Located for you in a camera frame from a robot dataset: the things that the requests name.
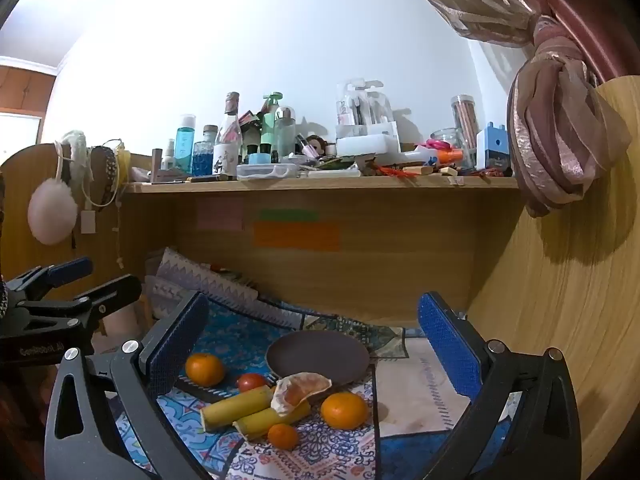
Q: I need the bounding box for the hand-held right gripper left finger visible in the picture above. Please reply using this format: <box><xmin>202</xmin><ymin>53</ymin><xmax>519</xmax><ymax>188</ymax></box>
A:
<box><xmin>44</xmin><ymin>291</ymin><xmax>213</xmax><ymax>480</ymax></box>

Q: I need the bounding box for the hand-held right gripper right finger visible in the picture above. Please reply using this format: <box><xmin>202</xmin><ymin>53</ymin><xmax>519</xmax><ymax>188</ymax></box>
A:
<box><xmin>418</xmin><ymin>290</ymin><xmax>585</xmax><ymax>480</ymax></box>

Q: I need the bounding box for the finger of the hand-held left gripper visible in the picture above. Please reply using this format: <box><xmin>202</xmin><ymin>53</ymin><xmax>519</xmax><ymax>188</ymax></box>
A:
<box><xmin>4</xmin><ymin>257</ymin><xmax>95</xmax><ymax>307</ymax></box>
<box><xmin>74</xmin><ymin>274</ymin><xmax>143</xmax><ymax>347</ymax></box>

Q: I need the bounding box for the yellow corn piece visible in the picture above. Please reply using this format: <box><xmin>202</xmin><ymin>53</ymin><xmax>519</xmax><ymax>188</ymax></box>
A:
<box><xmin>234</xmin><ymin>401</ymin><xmax>312</xmax><ymax>441</ymax></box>
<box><xmin>200</xmin><ymin>385</ymin><xmax>275</xmax><ymax>431</ymax></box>

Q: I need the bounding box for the red tomato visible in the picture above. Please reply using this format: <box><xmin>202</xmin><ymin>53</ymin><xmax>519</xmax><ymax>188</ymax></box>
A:
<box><xmin>236</xmin><ymin>373</ymin><xmax>270</xmax><ymax>394</ymax></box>

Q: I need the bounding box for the peeled citrus rind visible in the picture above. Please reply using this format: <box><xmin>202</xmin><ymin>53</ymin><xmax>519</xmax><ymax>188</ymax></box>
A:
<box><xmin>270</xmin><ymin>372</ymin><xmax>333</xmax><ymax>417</ymax></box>

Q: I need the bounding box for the dark grey plate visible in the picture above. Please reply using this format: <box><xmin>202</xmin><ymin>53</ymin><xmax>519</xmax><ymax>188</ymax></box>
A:
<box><xmin>265</xmin><ymin>330</ymin><xmax>371</xmax><ymax>387</ymax></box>

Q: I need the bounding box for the small orange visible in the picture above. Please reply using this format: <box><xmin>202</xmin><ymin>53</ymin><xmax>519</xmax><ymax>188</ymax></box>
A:
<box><xmin>267</xmin><ymin>423</ymin><xmax>300</xmax><ymax>450</ymax></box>

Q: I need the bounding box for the white fluffy puff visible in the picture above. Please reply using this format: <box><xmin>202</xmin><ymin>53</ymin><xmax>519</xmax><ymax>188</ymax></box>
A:
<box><xmin>27</xmin><ymin>177</ymin><xmax>78</xmax><ymax>246</ymax></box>

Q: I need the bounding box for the studded headband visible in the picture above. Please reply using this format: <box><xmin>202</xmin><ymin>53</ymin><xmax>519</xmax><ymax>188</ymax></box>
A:
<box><xmin>87</xmin><ymin>142</ymin><xmax>126</xmax><ymax>208</ymax></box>

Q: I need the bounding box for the white fluffy headband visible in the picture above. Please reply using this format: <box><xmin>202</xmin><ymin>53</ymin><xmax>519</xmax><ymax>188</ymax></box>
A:
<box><xmin>55</xmin><ymin>129</ymin><xmax>93</xmax><ymax>196</ymax></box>

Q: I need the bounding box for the pink sticky note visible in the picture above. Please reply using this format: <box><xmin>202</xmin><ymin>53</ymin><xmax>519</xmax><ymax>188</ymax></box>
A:
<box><xmin>196</xmin><ymin>199</ymin><xmax>244</xmax><ymax>232</ymax></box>

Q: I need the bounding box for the short blue liquid bottle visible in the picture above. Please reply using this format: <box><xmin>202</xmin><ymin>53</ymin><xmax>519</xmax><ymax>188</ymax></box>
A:
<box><xmin>193</xmin><ymin>125</ymin><xmax>219</xmax><ymax>177</ymax></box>

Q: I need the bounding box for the tall blue liquid bottle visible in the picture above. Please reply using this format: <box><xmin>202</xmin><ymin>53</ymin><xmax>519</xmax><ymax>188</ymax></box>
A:
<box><xmin>176</xmin><ymin>114</ymin><xmax>197</xmax><ymax>173</ymax></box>

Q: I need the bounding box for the patterned blue white cloth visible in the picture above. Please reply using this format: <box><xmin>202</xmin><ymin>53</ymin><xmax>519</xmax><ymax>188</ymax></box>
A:
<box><xmin>115</xmin><ymin>247</ymin><xmax>516</xmax><ymax>480</ymax></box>

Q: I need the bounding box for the green sticky note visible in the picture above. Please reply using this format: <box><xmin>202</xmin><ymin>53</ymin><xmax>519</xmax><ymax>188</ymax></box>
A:
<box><xmin>259</xmin><ymin>208</ymin><xmax>319</xmax><ymax>222</ymax></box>

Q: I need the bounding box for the white printed glass bottle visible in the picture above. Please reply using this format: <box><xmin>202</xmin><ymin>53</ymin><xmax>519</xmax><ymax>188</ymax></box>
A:
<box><xmin>213</xmin><ymin>92</ymin><xmax>243</xmax><ymax>176</ymax></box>

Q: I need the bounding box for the wooden cabinet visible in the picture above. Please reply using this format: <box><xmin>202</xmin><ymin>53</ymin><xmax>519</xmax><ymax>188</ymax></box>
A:
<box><xmin>0</xmin><ymin>55</ymin><xmax>58</xmax><ymax>116</ymax></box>

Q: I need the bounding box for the clear plastic case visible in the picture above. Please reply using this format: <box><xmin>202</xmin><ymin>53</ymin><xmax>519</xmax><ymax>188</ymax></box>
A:
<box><xmin>236</xmin><ymin>161</ymin><xmax>301</xmax><ymax>181</ymax></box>

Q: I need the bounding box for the white bottle orange cap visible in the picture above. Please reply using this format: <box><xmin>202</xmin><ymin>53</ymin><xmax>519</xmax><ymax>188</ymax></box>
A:
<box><xmin>400</xmin><ymin>146</ymin><xmax>463</xmax><ymax>166</ymax></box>

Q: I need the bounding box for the blue white box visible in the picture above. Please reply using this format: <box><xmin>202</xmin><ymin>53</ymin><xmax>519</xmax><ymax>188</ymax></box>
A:
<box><xmin>476</xmin><ymin>121</ymin><xmax>511</xmax><ymax>171</ymax></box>

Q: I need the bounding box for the glass jar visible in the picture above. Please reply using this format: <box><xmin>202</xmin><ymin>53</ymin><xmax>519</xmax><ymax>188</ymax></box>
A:
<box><xmin>430</xmin><ymin>127</ymin><xmax>468</xmax><ymax>161</ymax></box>

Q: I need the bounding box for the white storage box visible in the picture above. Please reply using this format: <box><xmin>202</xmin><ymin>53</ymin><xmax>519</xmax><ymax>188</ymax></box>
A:
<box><xmin>335</xmin><ymin>121</ymin><xmax>402</xmax><ymax>158</ymax></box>

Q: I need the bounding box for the green pump bottle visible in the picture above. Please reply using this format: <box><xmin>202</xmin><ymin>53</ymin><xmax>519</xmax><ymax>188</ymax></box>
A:
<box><xmin>261</xmin><ymin>92</ymin><xmax>284</xmax><ymax>153</ymax></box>

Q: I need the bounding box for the clear bottle silver cap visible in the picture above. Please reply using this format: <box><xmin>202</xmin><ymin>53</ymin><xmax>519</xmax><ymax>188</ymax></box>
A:
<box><xmin>274</xmin><ymin>106</ymin><xmax>297</xmax><ymax>158</ymax></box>

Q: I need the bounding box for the clear pencil canister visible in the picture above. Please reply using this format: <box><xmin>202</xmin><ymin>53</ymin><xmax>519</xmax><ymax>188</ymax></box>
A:
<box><xmin>451</xmin><ymin>94</ymin><xmax>482</xmax><ymax>161</ymax></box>

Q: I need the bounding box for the brown plush toy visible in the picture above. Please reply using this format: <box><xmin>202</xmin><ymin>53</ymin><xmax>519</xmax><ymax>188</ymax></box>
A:
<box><xmin>306</xmin><ymin>135</ymin><xmax>337</xmax><ymax>158</ymax></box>

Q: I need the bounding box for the pink tied curtain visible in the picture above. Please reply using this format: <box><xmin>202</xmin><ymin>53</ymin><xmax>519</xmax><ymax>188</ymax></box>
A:
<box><xmin>390</xmin><ymin>0</ymin><xmax>633</xmax><ymax>219</ymax></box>

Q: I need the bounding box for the clear brush organizer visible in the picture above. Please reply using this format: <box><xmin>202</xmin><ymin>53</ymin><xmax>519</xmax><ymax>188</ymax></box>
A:
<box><xmin>336</xmin><ymin>78</ymin><xmax>393</xmax><ymax>127</ymax></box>

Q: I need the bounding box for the beaded cord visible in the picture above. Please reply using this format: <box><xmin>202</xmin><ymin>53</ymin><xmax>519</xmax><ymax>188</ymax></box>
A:
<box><xmin>114</xmin><ymin>200</ymin><xmax>126</xmax><ymax>270</ymax></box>

